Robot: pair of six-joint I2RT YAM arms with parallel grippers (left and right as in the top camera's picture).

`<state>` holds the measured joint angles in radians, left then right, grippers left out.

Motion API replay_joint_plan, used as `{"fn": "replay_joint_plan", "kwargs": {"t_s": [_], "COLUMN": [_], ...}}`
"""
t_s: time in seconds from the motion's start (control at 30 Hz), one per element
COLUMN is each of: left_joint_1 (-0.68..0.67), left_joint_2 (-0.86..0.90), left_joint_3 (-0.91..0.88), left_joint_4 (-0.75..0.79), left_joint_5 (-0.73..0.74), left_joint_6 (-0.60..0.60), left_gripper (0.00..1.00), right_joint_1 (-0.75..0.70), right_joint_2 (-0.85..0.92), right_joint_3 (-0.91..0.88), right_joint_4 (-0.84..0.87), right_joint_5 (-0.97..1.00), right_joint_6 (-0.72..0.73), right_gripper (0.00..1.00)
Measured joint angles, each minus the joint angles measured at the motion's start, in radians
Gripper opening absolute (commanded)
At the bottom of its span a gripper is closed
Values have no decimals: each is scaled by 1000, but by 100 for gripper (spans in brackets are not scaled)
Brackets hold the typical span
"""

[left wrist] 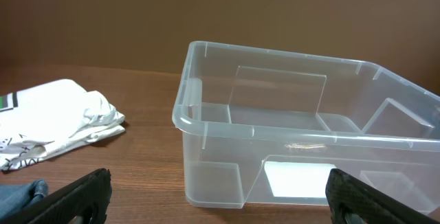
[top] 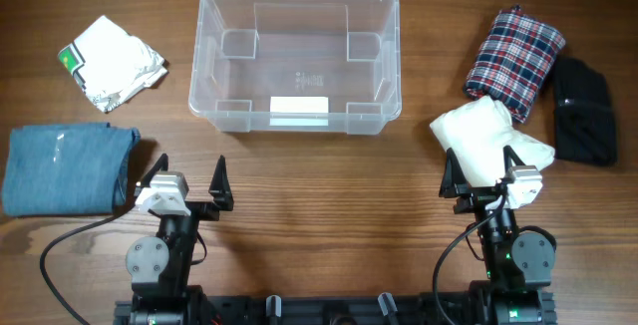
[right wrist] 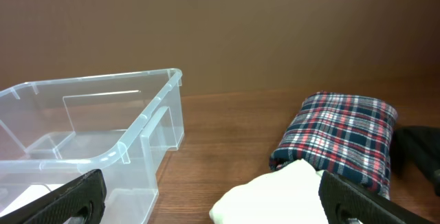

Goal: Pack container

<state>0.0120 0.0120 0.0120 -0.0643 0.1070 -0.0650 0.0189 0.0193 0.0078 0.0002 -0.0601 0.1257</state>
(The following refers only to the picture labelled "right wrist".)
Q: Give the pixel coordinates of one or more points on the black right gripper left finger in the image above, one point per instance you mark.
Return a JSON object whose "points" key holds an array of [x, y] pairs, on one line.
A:
{"points": [[81, 201]]}

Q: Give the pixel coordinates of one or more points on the clear plastic storage bin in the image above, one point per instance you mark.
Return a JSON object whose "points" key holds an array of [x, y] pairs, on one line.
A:
{"points": [[54, 131]]}

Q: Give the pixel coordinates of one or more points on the plaid shirt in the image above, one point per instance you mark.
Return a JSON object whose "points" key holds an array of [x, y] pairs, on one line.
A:
{"points": [[348, 135]]}

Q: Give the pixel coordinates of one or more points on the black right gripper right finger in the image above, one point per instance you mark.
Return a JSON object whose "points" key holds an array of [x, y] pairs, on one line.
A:
{"points": [[344, 200]]}

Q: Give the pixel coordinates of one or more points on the white label in bin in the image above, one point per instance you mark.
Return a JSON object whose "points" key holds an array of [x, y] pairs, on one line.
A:
{"points": [[14, 197]]}

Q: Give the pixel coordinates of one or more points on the cream cloth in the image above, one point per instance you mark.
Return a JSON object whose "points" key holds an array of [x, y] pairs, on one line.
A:
{"points": [[289, 195]]}

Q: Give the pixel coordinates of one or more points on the black folded garment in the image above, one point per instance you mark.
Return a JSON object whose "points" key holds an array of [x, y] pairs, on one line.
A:
{"points": [[420, 145]]}

